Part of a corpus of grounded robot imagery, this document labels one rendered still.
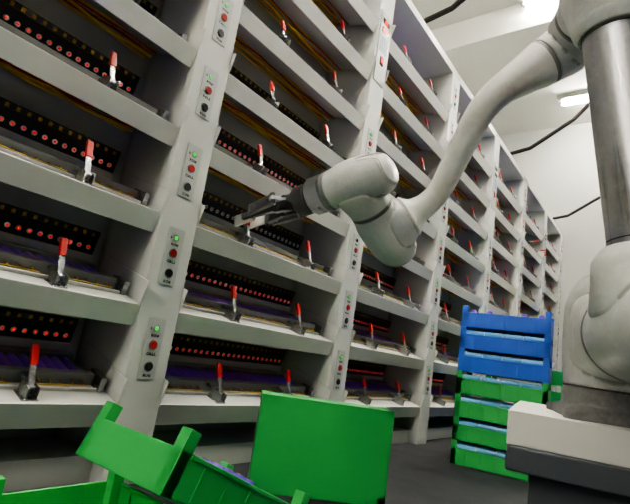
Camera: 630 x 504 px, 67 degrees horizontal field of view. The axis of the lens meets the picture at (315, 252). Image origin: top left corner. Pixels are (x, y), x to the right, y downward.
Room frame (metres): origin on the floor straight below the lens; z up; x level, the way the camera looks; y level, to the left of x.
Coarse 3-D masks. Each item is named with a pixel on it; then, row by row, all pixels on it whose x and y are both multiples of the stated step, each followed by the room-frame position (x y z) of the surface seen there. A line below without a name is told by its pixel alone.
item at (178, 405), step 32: (192, 352) 1.31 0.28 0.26; (224, 352) 1.39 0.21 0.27; (256, 352) 1.49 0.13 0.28; (192, 384) 1.19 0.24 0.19; (224, 384) 1.27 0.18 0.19; (256, 384) 1.36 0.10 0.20; (288, 384) 1.40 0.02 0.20; (320, 384) 1.53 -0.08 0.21; (160, 416) 1.05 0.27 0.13; (192, 416) 1.12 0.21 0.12; (224, 416) 1.20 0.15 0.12; (256, 416) 1.29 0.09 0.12
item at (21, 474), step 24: (168, 432) 1.30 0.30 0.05; (216, 432) 1.39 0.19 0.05; (240, 432) 1.45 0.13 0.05; (408, 432) 2.09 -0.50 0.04; (0, 456) 0.89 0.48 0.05; (24, 456) 0.91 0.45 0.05; (48, 456) 0.93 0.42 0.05; (72, 456) 0.95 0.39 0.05; (216, 456) 1.24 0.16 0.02; (240, 456) 1.31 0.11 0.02; (24, 480) 0.89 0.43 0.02; (48, 480) 0.93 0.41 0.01; (72, 480) 0.96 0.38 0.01
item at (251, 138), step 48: (48, 0) 0.89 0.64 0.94; (96, 48) 0.99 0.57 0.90; (0, 96) 0.87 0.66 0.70; (48, 96) 0.93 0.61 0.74; (288, 96) 1.49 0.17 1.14; (0, 192) 0.91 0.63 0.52; (240, 192) 1.39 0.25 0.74; (288, 288) 1.62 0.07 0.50; (0, 432) 1.00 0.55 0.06; (48, 432) 1.07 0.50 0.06
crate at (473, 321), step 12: (468, 312) 1.75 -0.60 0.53; (468, 324) 1.75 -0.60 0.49; (480, 324) 1.73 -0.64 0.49; (492, 324) 1.71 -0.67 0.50; (504, 324) 1.69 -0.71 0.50; (516, 324) 1.67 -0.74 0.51; (528, 324) 1.65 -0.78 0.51; (540, 324) 1.63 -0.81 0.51; (552, 324) 1.69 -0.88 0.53; (540, 336) 1.71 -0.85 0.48; (552, 336) 1.72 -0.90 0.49
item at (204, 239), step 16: (224, 224) 1.32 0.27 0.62; (208, 240) 1.08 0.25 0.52; (224, 240) 1.11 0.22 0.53; (272, 240) 1.48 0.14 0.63; (224, 256) 1.13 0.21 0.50; (240, 256) 1.17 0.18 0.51; (256, 256) 1.20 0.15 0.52; (272, 256) 1.24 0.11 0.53; (304, 256) 1.62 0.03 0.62; (272, 272) 1.27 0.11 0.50; (288, 272) 1.31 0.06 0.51; (304, 272) 1.36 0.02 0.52; (336, 272) 1.53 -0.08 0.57; (320, 288) 1.45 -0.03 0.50; (336, 288) 1.50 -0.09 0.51
